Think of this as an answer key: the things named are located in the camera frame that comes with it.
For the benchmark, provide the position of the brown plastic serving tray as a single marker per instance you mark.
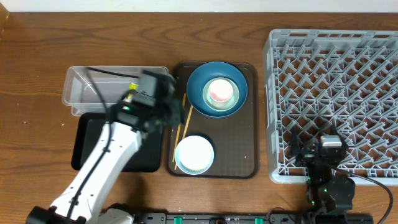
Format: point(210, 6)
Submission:
point(234, 138)

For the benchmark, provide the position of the mint green small bowl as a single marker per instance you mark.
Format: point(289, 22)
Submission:
point(233, 101)

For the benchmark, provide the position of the large dark blue bowl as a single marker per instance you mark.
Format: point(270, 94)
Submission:
point(206, 72)

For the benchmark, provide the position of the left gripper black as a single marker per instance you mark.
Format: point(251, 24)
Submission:
point(180, 113)

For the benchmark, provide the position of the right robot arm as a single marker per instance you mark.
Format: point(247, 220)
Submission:
point(331, 196)

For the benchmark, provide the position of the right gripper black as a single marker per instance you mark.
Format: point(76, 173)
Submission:
point(306, 155)

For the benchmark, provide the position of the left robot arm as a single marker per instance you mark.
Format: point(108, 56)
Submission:
point(83, 199)

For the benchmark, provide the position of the wooden chopstick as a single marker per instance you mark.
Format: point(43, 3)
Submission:
point(185, 129)
point(178, 129)

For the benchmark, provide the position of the wooden chopstick right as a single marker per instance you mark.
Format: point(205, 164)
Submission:
point(185, 129)

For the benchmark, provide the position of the light blue small bowl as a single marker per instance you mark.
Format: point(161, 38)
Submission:
point(194, 155)

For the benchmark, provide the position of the wooden chopstick left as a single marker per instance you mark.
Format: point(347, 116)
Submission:
point(178, 129)

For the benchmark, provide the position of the black plastic tray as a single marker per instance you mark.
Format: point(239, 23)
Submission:
point(146, 159)

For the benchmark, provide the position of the clear plastic waste bin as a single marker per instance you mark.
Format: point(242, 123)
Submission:
point(112, 82)

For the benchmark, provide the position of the grey plastic dishwasher rack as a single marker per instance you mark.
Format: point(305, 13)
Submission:
point(319, 81)

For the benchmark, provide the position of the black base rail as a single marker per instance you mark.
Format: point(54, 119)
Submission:
point(273, 217)

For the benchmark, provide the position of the pink plastic cup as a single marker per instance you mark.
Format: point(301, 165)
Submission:
point(220, 92)

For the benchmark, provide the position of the green yellow snack wrapper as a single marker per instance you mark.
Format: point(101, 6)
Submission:
point(133, 87)

